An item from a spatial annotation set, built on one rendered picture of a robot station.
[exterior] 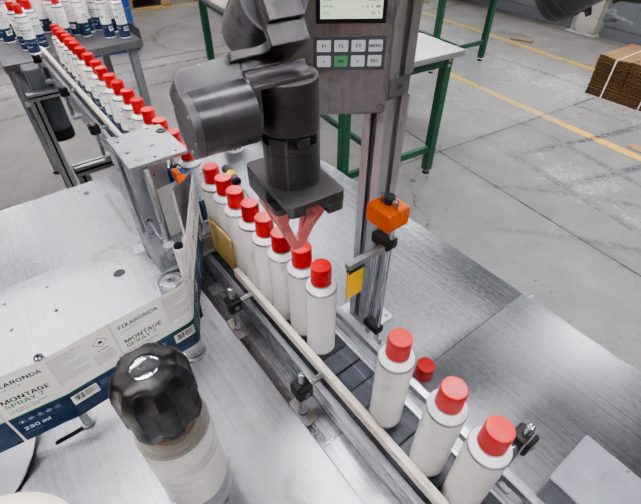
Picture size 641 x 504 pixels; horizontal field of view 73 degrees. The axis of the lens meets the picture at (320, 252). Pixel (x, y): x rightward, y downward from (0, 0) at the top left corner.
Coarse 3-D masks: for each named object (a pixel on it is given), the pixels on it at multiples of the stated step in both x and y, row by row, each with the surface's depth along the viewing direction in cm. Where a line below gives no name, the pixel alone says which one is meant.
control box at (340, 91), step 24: (312, 0) 49; (312, 24) 51; (336, 24) 51; (360, 24) 51; (384, 24) 51; (312, 48) 52; (336, 72) 55; (360, 72) 55; (384, 72) 55; (336, 96) 57; (360, 96) 57; (384, 96) 57
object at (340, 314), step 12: (336, 312) 75; (348, 324) 73; (360, 336) 72; (372, 348) 70; (420, 396) 64; (468, 432) 59; (504, 480) 56; (516, 480) 55; (516, 492) 55; (528, 492) 54
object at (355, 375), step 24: (264, 312) 86; (336, 336) 81; (336, 360) 77; (360, 360) 77; (360, 384) 74; (408, 408) 71; (408, 432) 68; (408, 456) 65; (408, 480) 62; (432, 480) 62
